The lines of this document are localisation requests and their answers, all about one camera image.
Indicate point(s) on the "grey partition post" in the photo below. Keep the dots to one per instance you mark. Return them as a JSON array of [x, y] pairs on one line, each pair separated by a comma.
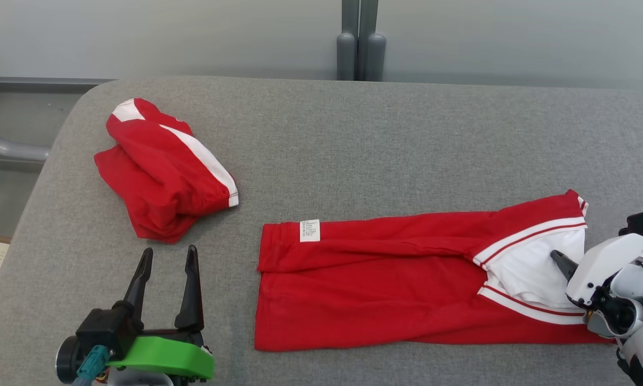
[[374, 53], [346, 53]]

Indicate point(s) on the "red jersey with white sleeves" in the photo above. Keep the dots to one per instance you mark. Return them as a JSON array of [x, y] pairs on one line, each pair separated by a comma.
[[353, 300]]

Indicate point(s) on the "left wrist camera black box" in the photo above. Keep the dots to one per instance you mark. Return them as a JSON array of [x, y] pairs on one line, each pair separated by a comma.
[[104, 327]]

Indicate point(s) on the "red shorts with white stripe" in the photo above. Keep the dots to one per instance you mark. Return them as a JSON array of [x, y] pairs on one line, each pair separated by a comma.
[[155, 182]]

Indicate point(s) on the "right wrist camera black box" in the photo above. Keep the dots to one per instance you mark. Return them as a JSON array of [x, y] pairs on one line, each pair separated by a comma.
[[640, 224]]

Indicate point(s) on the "grey metal frame post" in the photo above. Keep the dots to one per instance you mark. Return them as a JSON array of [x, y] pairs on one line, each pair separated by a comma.
[[10, 151]]

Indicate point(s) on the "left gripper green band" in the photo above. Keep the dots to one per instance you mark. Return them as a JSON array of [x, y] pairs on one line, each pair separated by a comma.
[[166, 356]]

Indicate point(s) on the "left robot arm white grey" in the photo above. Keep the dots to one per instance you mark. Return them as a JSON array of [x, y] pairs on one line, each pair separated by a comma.
[[68, 359]]

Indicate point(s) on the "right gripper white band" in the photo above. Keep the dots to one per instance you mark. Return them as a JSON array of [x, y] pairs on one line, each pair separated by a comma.
[[605, 262]]

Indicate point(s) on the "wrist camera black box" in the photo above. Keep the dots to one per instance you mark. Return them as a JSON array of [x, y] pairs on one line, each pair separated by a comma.
[[104, 327], [640, 224]]

